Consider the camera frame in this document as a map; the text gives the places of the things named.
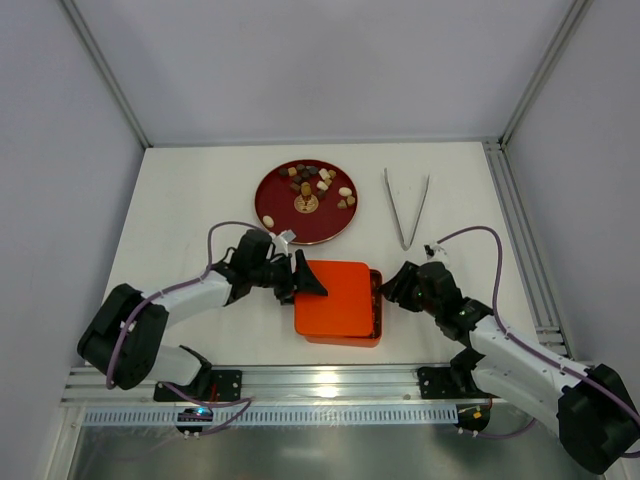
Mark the round dark red tray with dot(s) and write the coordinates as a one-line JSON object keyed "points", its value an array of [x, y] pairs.
{"points": [[317, 219]]}

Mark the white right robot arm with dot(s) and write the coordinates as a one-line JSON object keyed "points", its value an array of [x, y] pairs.
{"points": [[588, 408]]}

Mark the aluminium mounting rail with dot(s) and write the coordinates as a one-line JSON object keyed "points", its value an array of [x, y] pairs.
{"points": [[85, 385]]}

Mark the silver metal tongs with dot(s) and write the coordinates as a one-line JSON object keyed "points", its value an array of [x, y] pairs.
{"points": [[407, 204]]}

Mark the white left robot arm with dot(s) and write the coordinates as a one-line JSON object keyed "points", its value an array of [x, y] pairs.
{"points": [[124, 339]]}

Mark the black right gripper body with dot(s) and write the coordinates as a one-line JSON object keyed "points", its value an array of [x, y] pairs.
{"points": [[406, 286]]}

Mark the brown chocolate on centre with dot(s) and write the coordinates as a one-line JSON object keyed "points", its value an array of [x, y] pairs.
{"points": [[306, 190]]}

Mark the right aluminium frame post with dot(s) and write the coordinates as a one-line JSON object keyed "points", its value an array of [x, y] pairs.
{"points": [[560, 40]]}

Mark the perforated cable duct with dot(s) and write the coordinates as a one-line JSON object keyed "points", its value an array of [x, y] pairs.
{"points": [[273, 415]]}

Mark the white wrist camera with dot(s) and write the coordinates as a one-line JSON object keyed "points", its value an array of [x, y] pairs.
{"points": [[436, 253], [282, 241]]}

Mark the left aluminium frame post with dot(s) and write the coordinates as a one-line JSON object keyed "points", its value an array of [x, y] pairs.
{"points": [[96, 56]]}

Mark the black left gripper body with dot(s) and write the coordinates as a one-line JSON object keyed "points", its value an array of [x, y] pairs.
{"points": [[290, 277]]}

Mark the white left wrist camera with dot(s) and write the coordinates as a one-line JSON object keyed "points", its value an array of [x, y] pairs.
{"points": [[282, 241]]}

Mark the orange box lid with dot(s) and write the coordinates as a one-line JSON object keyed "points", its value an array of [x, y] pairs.
{"points": [[347, 309]]}

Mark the white round chocolate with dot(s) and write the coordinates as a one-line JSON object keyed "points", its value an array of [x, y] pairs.
{"points": [[268, 221]]}

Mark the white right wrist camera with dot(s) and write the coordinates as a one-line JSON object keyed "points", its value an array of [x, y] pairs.
{"points": [[436, 253]]}

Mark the orange chocolate box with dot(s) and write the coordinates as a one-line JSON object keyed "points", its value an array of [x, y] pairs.
{"points": [[374, 338]]}

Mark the aluminium frame post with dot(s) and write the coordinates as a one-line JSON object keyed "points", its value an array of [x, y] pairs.
{"points": [[560, 40], [96, 56]]}

